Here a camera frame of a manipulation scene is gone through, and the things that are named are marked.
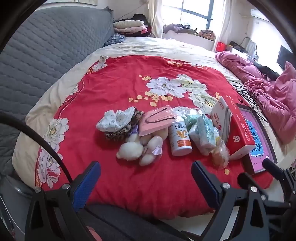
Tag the green patterned tissue packet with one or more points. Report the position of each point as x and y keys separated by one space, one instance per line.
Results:
x=208 y=131
x=196 y=140

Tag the dark clothes pile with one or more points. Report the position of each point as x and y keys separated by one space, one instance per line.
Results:
x=180 y=28

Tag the black monitor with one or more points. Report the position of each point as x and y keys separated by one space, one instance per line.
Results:
x=285 y=58

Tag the white air conditioner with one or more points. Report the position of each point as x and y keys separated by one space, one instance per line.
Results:
x=260 y=14

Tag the window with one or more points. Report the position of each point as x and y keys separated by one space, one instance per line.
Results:
x=196 y=11

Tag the pink comforter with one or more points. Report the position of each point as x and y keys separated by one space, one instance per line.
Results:
x=266 y=88

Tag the white yellow snack packet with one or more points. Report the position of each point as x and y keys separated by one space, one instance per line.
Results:
x=220 y=154

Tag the dark blue patterned cloth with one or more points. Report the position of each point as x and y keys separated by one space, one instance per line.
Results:
x=114 y=39

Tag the black garment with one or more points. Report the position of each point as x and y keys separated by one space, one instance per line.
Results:
x=140 y=17
x=268 y=69

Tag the white curtain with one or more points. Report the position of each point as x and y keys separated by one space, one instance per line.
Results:
x=226 y=20
x=155 y=16

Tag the black bag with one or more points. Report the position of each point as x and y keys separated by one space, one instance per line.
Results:
x=238 y=46

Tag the pink face mask pack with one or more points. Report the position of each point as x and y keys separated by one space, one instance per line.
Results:
x=155 y=122

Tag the red bag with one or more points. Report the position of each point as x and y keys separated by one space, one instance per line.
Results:
x=220 y=46

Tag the leopard print scrunchie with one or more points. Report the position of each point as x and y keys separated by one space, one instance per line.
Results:
x=120 y=134

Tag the grey quilted headboard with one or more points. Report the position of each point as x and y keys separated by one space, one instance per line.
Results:
x=46 y=46

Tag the red floral blanket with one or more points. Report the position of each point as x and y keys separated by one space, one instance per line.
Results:
x=129 y=76

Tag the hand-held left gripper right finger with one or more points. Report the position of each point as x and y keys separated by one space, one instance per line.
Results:
x=204 y=184

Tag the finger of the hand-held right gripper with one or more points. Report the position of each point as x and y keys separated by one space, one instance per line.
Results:
x=245 y=179
x=272 y=168

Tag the stack of folded clothes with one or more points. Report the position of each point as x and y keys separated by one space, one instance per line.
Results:
x=129 y=26

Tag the white garment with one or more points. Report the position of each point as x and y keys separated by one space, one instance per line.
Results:
x=251 y=47

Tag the colourful patterned cloth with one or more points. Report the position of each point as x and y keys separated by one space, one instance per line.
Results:
x=207 y=33

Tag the white plush bunny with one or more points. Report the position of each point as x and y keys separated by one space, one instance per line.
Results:
x=131 y=149

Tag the white floral scrunchie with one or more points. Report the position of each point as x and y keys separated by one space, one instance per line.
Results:
x=113 y=120

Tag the red cardboard box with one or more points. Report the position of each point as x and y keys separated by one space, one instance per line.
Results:
x=238 y=129

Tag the white vitamin bottle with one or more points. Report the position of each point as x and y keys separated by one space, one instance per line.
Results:
x=179 y=139

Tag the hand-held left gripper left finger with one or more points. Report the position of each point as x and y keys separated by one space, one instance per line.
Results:
x=85 y=183

